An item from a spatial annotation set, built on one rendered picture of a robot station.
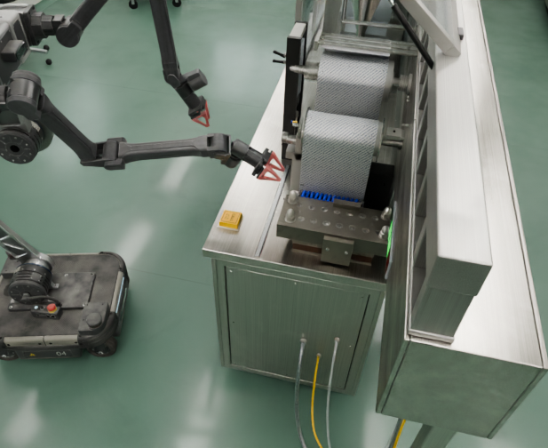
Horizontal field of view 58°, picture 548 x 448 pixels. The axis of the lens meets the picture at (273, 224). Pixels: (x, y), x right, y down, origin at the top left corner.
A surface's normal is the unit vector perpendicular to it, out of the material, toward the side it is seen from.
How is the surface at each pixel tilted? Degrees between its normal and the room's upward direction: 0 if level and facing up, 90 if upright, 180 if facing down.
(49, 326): 0
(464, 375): 90
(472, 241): 0
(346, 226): 0
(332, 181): 90
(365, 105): 92
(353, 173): 90
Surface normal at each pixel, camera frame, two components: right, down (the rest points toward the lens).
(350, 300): -0.22, 0.68
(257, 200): 0.03, -0.71
